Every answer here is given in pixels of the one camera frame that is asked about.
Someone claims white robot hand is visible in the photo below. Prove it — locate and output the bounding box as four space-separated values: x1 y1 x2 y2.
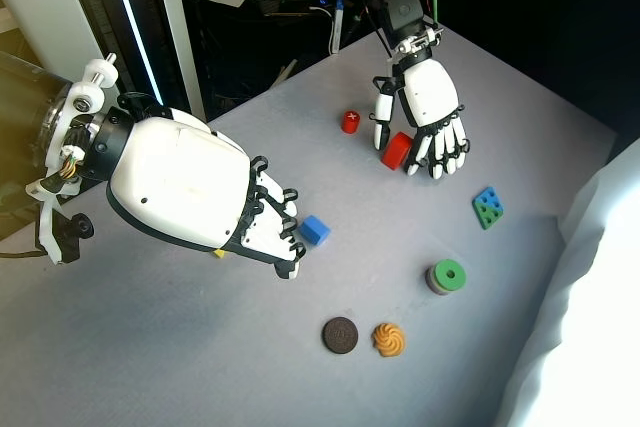
106 91 307 281
372 57 471 179

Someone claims red block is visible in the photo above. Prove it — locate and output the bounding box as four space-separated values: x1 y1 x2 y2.
381 131 414 171

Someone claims blue hexagonal block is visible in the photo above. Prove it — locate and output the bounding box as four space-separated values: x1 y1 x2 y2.
298 214 332 247

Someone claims blue triangle with holes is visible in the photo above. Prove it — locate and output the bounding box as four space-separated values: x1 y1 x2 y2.
471 186 505 213

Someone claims green triangle with holes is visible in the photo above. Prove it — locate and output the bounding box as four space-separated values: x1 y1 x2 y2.
474 199 505 231

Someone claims grey table cloth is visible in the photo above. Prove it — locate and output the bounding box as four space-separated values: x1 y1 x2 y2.
0 29 619 427

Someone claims stacked coloured rings toy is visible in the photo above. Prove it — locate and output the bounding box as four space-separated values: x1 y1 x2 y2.
425 258 468 297

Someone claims dark chocolate sandwich cookie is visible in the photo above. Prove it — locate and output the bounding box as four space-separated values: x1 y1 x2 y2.
322 316 360 355

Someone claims orange swirl cookie toy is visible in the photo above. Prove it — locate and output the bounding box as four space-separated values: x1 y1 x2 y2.
371 322 407 358

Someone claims white cloth backdrop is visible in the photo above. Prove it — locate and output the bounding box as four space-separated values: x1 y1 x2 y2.
494 139 640 427

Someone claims white cable connector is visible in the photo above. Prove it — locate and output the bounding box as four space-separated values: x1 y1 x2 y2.
329 0 347 56

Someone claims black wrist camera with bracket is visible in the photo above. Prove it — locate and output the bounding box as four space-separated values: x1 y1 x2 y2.
27 179 96 267

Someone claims black camera cable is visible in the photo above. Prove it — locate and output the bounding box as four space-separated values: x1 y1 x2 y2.
0 248 51 261

